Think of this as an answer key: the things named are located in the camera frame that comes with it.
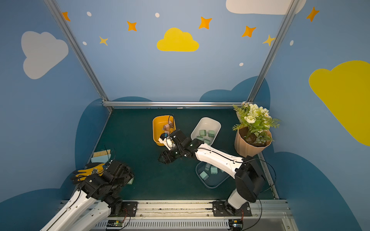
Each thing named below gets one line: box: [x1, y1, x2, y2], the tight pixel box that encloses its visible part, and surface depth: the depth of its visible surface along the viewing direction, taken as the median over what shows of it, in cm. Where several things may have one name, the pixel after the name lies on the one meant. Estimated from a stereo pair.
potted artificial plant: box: [232, 101, 281, 158], surface depth 81 cm
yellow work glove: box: [70, 163, 106, 183], surface depth 84 cm
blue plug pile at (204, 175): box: [199, 170, 211, 181], surface depth 86 cm
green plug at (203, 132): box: [199, 129, 207, 137], surface depth 106 cm
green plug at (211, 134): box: [208, 130, 215, 138], surface depth 106 cm
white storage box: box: [190, 116, 222, 146], surface depth 109 cm
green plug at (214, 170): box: [210, 166, 218, 175], surface depth 88 cm
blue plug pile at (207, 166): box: [204, 163, 212, 171], surface depth 88 cm
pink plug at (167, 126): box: [163, 120, 173, 132], surface depth 109 cm
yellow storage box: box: [152, 115, 176, 147], surface depth 110 cm
